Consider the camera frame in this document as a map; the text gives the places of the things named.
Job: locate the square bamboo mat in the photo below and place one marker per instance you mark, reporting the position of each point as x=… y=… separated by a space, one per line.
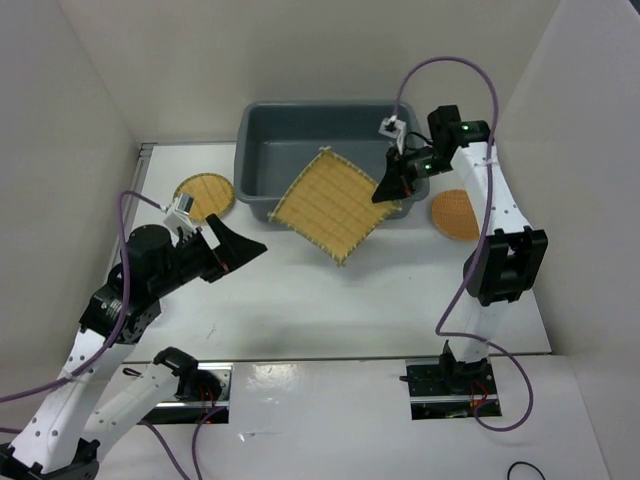
x=330 y=205

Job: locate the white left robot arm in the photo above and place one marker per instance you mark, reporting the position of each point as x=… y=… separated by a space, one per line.
x=72 y=432

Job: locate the round bamboo coaster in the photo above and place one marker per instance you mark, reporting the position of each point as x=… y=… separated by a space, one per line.
x=212 y=194

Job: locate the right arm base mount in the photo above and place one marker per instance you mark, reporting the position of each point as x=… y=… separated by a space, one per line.
x=444 y=388

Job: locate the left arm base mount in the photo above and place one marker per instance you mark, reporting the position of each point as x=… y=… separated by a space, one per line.
x=211 y=395

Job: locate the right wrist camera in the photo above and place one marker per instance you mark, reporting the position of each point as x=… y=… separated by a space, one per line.
x=395 y=129

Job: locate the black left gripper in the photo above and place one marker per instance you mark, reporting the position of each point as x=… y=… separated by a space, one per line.
x=233 y=251

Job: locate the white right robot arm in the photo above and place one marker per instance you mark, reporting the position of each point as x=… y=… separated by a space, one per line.
x=509 y=252

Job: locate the grey plastic bin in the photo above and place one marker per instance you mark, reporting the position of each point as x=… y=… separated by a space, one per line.
x=277 y=140

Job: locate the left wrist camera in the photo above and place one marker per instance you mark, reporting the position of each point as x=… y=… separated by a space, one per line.
x=177 y=217

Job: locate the round orange woven coaster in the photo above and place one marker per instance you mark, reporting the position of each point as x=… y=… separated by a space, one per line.
x=452 y=214

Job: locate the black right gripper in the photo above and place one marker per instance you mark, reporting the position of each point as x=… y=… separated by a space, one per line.
x=398 y=181

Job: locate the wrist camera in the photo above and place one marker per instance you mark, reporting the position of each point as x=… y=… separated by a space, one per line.
x=177 y=217
x=395 y=129

